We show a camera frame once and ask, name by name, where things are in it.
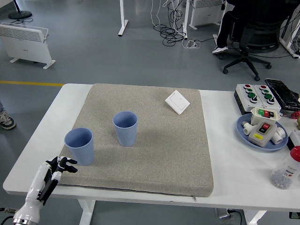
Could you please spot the clear jar with red lid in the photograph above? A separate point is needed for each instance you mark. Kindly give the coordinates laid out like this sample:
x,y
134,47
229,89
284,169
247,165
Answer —
x,y
284,171

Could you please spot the blue ribbed plastic cup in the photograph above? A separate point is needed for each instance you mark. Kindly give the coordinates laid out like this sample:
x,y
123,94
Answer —
x,y
126,136
82,152

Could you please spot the person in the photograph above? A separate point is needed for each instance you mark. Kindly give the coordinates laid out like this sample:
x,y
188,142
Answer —
x,y
225,28

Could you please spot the white panel heater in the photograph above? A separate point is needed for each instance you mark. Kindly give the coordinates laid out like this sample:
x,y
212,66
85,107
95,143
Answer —
x,y
206,14
25,49

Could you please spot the blue round plate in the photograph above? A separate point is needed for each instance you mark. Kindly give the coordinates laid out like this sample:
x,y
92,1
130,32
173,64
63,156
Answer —
x,y
241,133

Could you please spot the white desk frame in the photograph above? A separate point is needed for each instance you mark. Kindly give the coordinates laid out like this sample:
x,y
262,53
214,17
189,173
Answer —
x,y
284,41

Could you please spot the grey switch box red button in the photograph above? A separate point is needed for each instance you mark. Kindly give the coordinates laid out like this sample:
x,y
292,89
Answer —
x,y
260,138

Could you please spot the white desk leg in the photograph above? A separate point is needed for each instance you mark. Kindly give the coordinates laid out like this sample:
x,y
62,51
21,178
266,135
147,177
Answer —
x,y
123,23
185,23

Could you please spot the white plastic pipe fitting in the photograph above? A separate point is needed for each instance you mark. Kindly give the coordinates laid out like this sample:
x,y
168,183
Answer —
x,y
247,129
280,137

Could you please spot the person's foot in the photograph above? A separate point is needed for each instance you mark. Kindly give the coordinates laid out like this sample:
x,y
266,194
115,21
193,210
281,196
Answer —
x,y
7,122

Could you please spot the white and black box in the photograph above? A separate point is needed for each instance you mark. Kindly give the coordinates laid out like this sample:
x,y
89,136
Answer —
x,y
295,138

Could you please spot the grey-brown fabric mat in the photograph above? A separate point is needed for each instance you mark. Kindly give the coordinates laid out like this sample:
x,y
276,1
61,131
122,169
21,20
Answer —
x,y
152,152

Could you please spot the white push-button control box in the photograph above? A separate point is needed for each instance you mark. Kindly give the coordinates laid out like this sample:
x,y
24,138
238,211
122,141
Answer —
x,y
275,105
243,98

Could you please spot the grey power strip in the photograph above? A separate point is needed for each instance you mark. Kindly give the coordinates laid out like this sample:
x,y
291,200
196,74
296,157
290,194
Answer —
x,y
222,213

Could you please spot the brass fitting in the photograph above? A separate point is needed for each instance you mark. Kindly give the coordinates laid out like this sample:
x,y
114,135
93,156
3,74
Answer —
x,y
298,124

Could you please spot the white wall switch plate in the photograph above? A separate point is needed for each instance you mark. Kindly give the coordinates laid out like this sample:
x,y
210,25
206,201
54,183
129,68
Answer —
x,y
177,102

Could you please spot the cream switch box green red buttons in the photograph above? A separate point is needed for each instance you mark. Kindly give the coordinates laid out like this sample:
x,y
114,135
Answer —
x,y
256,117

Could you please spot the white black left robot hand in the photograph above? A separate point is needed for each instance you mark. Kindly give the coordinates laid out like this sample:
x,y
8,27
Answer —
x,y
35,187

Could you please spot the black office chair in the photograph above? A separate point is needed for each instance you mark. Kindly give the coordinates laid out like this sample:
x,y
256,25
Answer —
x,y
260,35

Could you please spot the white table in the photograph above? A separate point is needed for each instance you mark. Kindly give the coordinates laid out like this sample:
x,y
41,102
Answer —
x,y
234,175

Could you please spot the black round stand base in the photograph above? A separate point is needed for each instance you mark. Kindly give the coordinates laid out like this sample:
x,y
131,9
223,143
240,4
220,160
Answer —
x,y
20,15

